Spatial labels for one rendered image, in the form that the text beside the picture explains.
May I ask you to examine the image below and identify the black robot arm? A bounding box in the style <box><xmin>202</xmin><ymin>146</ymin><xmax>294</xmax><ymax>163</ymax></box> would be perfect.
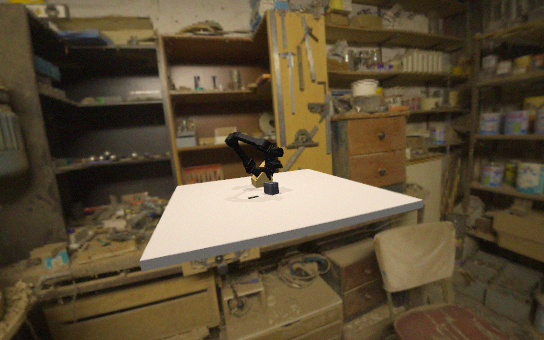
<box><xmin>225</xmin><ymin>131</ymin><xmax>284</xmax><ymax>178</ymax></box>

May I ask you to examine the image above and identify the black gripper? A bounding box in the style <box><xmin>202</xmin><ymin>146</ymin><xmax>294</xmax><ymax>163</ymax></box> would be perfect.
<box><xmin>256</xmin><ymin>157</ymin><xmax>283</xmax><ymax>181</ymax></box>

